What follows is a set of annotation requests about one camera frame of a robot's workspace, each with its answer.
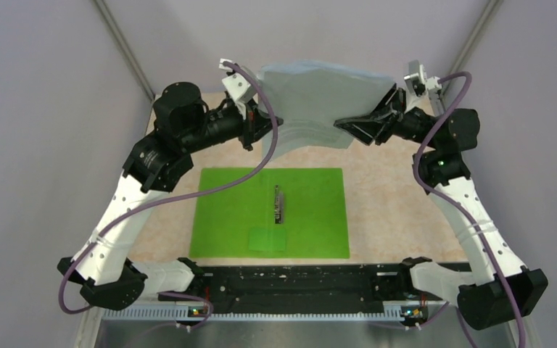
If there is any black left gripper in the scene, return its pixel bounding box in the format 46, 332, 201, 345
181, 97, 284, 153

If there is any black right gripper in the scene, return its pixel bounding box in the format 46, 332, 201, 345
334, 83, 439, 150

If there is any printed paper sheet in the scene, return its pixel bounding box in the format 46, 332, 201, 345
257, 60, 395, 160

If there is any metal folder clip mechanism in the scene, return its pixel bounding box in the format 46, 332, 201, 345
273, 185, 285, 225

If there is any green plastic folder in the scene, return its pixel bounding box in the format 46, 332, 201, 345
189, 168, 350, 259

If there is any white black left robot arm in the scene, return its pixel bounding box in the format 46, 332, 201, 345
57, 82, 279, 310

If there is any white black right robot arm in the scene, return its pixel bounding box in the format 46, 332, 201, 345
334, 87, 548, 330

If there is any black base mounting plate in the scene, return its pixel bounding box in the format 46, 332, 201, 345
184, 264, 436, 316

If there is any aluminium frame post right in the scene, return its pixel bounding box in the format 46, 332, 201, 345
437, 0, 504, 97

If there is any aluminium frame post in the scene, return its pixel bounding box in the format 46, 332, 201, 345
437, 0, 504, 97
91, 0, 155, 102

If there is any aluminium frame post left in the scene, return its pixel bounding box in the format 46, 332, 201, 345
91, 0, 155, 102

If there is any aluminium front rail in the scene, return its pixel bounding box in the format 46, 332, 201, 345
86, 271, 524, 323

